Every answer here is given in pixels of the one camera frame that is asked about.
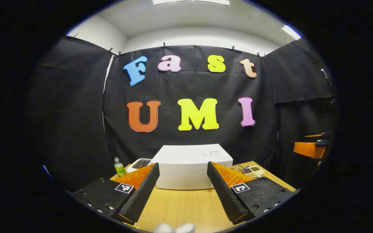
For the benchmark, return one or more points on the white toaster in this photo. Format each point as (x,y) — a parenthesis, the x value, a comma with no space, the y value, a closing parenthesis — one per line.
(138,164)

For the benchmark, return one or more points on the metal spoon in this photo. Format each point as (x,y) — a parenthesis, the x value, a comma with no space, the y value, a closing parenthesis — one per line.
(246,167)

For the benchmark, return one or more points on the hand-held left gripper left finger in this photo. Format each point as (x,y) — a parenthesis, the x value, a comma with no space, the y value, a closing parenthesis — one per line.
(144,194)

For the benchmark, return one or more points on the divided dish with grains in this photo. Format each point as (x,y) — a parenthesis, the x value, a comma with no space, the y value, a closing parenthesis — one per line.
(254,171)

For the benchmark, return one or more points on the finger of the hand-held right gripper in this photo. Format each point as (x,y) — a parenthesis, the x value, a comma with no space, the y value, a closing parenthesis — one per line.
(308,149)
(319,134)

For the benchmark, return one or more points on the white microwave oven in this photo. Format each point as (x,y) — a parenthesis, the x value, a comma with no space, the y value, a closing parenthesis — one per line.
(186,168)

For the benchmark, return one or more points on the green label drink bottle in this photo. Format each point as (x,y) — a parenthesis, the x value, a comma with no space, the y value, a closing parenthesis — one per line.
(119,168)

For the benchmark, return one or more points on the ceiling light panel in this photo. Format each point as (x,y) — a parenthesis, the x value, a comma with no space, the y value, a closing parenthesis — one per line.
(189,2)
(290,31)

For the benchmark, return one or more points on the black backdrop cloth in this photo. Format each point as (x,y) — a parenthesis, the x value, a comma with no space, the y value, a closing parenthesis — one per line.
(76,113)

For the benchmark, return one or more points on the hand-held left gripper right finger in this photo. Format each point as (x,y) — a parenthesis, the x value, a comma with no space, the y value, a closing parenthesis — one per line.
(225,197)

